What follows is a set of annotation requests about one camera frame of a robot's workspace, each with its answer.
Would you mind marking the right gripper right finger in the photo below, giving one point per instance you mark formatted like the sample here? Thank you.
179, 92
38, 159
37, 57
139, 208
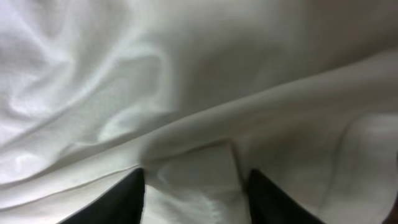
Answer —
269, 204

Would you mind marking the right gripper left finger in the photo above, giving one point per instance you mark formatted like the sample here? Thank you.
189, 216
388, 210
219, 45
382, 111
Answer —
122, 204

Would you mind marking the white t-shirt with pixel logo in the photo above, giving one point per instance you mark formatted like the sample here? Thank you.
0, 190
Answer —
198, 94

